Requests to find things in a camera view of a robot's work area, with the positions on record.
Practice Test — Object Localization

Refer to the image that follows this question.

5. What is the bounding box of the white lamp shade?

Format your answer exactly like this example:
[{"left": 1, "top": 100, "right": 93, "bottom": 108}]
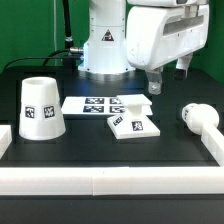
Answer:
[{"left": 19, "top": 77, "right": 66, "bottom": 140}]

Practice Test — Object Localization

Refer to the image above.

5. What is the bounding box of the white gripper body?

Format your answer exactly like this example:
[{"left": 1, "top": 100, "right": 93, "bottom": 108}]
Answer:
[{"left": 126, "top": 0, "right": 209, "bottom": 71}]

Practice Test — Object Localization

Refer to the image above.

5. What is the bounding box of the black cable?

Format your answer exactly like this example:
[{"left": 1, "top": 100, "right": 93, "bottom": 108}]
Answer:
[{"left": 1, "top": 48, "right": 84, "bottom": 73}]

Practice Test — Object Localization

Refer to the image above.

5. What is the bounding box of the white fence rail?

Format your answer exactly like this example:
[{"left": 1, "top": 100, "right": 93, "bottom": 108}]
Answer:
[
  {"left": 0, "top": 125, "right": 12, "bottom": 159},
  {"left": 201, "top": 126, "right": 224, "bottom": 167},
  {"left": 0, "top": 167, "right": 224, "bottom": 196}
]

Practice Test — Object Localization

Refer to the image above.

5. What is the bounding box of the white front fence rail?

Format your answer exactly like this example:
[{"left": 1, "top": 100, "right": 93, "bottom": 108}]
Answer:
[{"left": 0, "top": 167, "right": 224, "bottom": 196}]

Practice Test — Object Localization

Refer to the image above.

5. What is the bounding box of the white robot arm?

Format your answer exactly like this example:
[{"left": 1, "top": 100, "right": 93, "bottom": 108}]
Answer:
[{"left": 79, "top": 0, "right": 209, "bottom": 95}]

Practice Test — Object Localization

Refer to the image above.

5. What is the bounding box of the white marker plate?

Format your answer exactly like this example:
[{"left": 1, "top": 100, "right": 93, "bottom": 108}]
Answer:
[{"left": 62, "top": 94, "right": 153, "bottom": 116}]

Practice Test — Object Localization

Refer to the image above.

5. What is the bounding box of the black hose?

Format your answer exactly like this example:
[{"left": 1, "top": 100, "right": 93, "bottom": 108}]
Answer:
[{"left": 62, "top": 0, "right": 74, "bottom": 51}]

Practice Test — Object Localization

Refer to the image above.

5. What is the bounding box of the white lamp base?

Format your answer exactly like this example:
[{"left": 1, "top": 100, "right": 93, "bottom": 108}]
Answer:
[{"left": 107, "top": 94, "right": 160, "bottom": 139}]

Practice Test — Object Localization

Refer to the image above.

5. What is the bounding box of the white right fence rail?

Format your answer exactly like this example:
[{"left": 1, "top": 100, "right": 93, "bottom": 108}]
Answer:
[{"left": 201, "top": 126, "right": 224, "bottom": 167}]

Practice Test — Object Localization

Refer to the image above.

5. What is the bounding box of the white left fence rail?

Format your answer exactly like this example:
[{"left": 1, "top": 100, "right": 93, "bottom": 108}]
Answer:
[{"left": 0, "top": 125, "right": 12, "bottom": 159}]

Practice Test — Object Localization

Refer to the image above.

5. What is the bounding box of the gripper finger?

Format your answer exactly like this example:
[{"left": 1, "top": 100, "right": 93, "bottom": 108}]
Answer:
[
  {"left": 174, "top": 53, "right": 193, "bottom": 80},
  {"left": 146, "top": 68, "right": 163, "bottom": 95}
]

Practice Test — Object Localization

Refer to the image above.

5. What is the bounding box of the white lamp bulb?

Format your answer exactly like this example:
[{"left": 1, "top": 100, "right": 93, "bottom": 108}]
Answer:
[{"left": 182, "top": 103, "right": 219, "bottom": 135}]

